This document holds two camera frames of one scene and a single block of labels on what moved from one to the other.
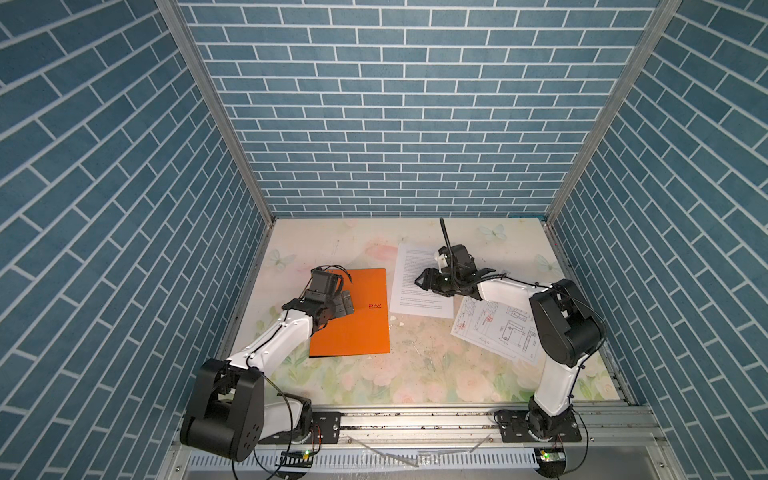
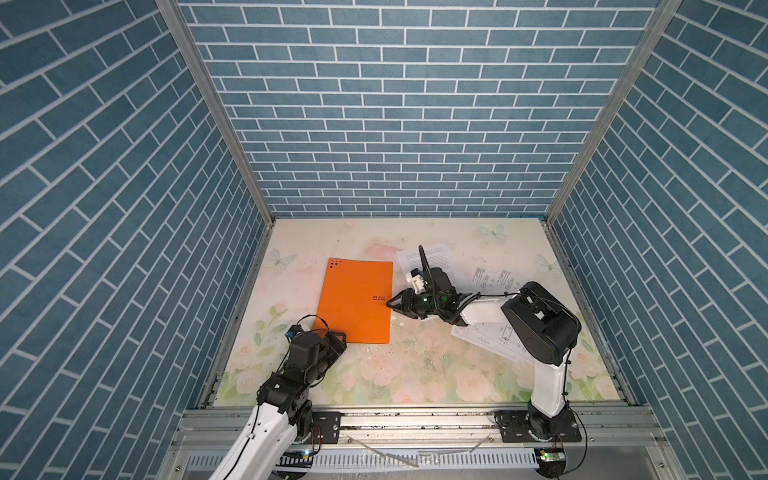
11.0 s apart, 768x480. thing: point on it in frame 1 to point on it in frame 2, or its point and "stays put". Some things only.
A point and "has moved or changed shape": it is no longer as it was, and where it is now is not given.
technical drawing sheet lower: (505, 328) stays put
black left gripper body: (335, 306) to (326, 355)
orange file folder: (364, 330) has moved or changed shape
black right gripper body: (442, 283) to (417, 305)
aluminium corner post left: (220, 105) stays put
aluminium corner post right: (616, 108) stays put
